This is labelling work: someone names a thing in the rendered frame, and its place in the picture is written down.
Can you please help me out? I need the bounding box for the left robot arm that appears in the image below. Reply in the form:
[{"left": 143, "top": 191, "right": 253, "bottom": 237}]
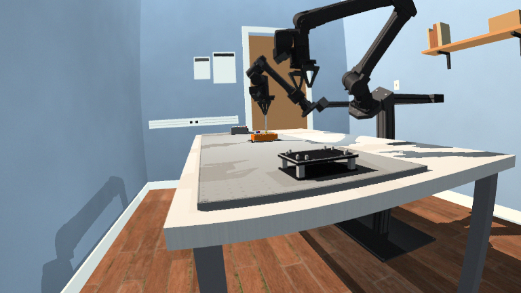
[{"left": 273, "top": 0, "right": 417, "bottom": 115}]

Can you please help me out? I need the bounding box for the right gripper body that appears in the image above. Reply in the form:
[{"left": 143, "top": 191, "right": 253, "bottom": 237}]
[{"left": 253, "top": 95, "right": 275, "bottom": 102}]

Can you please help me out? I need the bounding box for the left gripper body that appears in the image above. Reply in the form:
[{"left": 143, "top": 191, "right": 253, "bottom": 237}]
[{"left": 290, "top": 46, "right": 316, "bottom": 69}]

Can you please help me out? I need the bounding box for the orange tube rack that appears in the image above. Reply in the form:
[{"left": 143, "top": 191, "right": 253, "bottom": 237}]
[{"left": 251, "top": 133, "right": 278, "bottom": 141}]

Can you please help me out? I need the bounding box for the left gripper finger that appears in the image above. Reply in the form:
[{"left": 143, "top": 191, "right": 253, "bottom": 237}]
[
  {"left": 288, "top": 72, "right": 304, "bottom": 91},
  {"left": 300, "top": 65, "right": 320, "bottom": 88}
]

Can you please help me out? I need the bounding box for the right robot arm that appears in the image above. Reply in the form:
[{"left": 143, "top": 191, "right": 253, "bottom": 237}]
[{"left": 246, "top": 55, "right": 315, "bottom": 114}]

